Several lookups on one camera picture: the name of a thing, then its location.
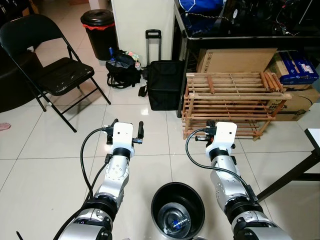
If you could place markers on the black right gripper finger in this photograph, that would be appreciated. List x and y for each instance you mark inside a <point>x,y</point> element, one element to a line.
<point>211,125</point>

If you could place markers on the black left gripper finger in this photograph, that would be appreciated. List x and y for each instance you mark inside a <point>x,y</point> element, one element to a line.
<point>141,130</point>
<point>114,122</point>

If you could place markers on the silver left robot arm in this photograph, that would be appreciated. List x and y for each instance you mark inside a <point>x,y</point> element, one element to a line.
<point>114,172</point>

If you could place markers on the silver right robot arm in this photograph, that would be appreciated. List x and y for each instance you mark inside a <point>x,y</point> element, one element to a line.
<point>227,175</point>

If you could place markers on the round black rubbish bin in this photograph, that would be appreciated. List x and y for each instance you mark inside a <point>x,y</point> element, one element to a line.
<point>161,205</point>

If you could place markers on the black bin with red bag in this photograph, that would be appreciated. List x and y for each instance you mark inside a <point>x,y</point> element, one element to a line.
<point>99,37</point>

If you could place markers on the wooden slatted rack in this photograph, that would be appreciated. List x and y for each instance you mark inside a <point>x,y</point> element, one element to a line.
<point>225,102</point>

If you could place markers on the black trolley case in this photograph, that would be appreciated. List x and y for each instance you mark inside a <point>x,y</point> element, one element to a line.
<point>164,85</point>

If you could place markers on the black backpack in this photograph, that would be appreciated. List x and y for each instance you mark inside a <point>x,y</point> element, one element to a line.
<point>122,70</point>

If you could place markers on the black folding chair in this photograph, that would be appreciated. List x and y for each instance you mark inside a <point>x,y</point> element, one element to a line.
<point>67,75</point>

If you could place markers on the plain brown cardboard box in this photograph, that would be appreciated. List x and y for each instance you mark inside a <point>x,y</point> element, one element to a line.
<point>235,61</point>

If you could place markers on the brown wooden rod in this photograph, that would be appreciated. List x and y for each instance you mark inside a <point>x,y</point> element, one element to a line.
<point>265,81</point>
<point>276,82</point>

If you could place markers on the clear plastic bottle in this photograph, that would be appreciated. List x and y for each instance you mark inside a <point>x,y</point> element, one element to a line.
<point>177,222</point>

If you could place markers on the cardboard box with black print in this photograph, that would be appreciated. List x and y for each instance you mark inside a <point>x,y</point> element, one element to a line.
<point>300,102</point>

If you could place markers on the blue printed box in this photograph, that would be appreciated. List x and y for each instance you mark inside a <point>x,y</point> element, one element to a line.
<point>297,67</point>

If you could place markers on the dark brown sofa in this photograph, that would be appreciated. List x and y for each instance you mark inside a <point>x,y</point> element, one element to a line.
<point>15,85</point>

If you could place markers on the pink slipper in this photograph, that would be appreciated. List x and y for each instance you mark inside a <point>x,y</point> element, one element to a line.
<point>4,127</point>

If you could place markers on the blue bag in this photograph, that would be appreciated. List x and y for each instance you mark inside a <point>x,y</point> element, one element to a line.
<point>200,6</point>

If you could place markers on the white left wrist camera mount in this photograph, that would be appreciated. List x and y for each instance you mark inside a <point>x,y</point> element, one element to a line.
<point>123,134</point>

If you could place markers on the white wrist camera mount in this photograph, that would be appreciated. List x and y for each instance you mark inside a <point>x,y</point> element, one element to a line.
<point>123,134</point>
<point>225,136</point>

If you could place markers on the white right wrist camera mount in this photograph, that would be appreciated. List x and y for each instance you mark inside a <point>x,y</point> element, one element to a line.
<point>225,136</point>

